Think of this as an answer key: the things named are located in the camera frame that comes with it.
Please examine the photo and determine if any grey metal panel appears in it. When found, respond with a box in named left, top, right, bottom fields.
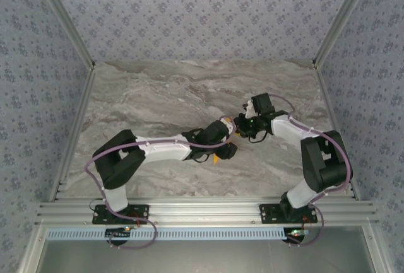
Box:
left=18, top=225, right=389, bottom=273

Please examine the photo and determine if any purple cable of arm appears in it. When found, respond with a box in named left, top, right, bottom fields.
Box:
left=270, top=94, right=354, bottom=248
left=84, top=120, right=236, bottom=251

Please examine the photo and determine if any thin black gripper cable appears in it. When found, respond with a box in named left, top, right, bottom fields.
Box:
left=247, top=130, right=270, bottom=143
left=191, top=152, right=211, bottom=164

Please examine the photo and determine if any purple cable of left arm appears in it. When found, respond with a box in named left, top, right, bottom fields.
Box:
left=84, top=120, right=236, bottom=251

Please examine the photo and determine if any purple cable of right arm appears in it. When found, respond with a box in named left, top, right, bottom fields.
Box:
left=270, top=94, right=354, bottom=248

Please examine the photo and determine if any black base plate left arm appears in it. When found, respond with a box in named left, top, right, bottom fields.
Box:
left=92, top=204, right=151, bottom=225

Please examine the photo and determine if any aluminium frame post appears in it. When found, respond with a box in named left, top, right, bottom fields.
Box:
left=31, top=0, right=97, bottom=69
left=313, top=0, right=378, bottom=68

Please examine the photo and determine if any small black controller board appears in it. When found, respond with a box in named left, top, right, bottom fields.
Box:
left=285, top=227, right=309, bottom=242
left=105, top=227, right=132, bottom=239

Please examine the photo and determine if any black base plate right arm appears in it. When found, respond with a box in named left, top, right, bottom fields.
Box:
left=259, top=203, right=318, bottom=225

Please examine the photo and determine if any aluminium cross beam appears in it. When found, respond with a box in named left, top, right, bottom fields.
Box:
left=34, top=200, right=379, bottom=226

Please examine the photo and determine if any slotted light blue cable duct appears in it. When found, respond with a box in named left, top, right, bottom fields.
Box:
left=46, top=227, right=297, bottom=241

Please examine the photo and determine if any aluminium side rail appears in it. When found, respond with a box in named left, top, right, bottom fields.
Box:
left=49, top=64, right=97, bottom=203
left=314, top=63, right=362, bottom=201

